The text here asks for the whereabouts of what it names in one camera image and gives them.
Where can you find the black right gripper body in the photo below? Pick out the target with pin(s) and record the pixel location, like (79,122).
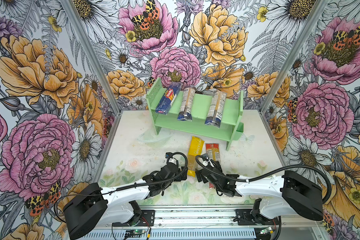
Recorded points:
(198,173)

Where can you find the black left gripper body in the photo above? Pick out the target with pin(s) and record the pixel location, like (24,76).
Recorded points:
(183,177)

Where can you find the yellow spaghetti bag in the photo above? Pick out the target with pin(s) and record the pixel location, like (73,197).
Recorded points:
(196,147)

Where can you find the clear labelled spaghetti bag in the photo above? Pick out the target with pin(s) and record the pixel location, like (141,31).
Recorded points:
(215,112)

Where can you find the blue Barilla spaghetti box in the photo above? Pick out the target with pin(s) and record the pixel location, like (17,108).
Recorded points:
(168,98)

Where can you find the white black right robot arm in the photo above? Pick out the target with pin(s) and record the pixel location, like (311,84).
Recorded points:
(281,192)

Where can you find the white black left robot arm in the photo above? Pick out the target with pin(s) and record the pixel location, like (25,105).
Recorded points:
(96,206)

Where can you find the green two-tier shelf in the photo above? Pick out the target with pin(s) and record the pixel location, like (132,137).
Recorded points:
(231,126)

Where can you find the red spaghetti bag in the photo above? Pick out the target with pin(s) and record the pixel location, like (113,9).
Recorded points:
(213,153)

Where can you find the green circuit board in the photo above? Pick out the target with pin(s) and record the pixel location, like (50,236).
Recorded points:
(133,234)

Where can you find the aluminium front rail base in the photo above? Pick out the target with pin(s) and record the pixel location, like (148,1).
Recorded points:
(213,222)

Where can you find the aluminium left corner post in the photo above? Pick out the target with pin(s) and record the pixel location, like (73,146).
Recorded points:
(85,41)

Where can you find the aluminium corner post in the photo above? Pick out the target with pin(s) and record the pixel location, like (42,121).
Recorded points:
(308,27)
(85,41)

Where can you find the aluminium right corner post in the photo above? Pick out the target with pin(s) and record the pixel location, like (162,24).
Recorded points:
(308,27)

